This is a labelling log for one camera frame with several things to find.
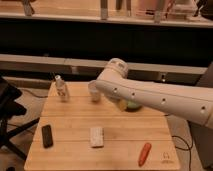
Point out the white sponge block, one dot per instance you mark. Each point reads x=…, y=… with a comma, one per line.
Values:
x=96, y=137

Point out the green bowl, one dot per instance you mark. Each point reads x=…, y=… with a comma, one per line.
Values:
x=132, y=106

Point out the translucent plastic cup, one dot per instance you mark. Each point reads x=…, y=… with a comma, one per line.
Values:
x=94, y=92

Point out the long grey bench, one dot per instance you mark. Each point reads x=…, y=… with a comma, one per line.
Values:
x=143, y=71

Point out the black smartphone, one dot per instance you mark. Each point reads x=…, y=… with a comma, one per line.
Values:
x=47, y=136

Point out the clear plastic water bottle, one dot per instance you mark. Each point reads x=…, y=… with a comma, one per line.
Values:
x=61, y=88

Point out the black chair base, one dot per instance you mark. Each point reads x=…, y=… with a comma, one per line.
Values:
x=9, y=108

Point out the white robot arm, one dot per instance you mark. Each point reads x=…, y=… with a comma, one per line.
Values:
x=191, y=103

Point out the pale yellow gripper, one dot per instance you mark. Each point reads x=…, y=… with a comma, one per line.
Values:
x=122, y=105

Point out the orange carrot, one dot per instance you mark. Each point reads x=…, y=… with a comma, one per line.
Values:
x=144, y=154

